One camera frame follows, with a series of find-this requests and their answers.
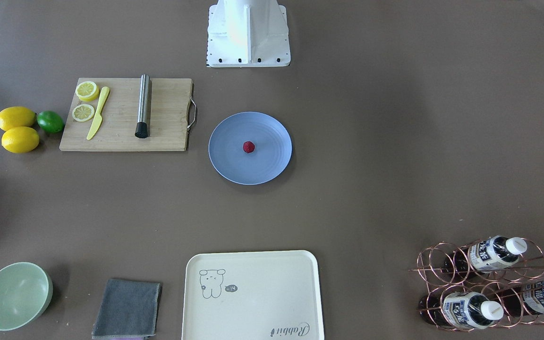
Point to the blue plate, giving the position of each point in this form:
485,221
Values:
273,148

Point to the red strawberry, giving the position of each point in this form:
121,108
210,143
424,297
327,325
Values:
248,147

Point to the wooden cutting board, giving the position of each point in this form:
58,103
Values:
168,120

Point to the cream rabbit tray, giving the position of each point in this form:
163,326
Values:
269,295

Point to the steel muddler rod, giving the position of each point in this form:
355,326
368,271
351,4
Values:
144,104

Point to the yellow plastic knife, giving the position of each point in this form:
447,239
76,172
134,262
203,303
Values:
97,118

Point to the lemon slice lower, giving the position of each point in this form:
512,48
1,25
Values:
83,112

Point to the lemon slice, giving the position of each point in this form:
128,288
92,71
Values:
83,112
87,91

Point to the grey folded cloth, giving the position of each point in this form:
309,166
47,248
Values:
128,310

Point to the lemon slice upper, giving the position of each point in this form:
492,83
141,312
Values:
87,91

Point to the green lime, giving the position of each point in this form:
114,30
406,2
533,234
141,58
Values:
50,121

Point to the tea bottle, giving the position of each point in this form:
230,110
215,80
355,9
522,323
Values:
525,300
484,257
461,311

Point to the yellow lemon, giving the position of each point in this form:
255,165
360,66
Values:
16,116
20,139

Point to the green bowl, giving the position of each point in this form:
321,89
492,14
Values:
25,292

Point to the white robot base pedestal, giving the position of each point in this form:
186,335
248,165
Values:
248,34

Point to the copper wire bottle rack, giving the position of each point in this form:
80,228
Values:
528,269

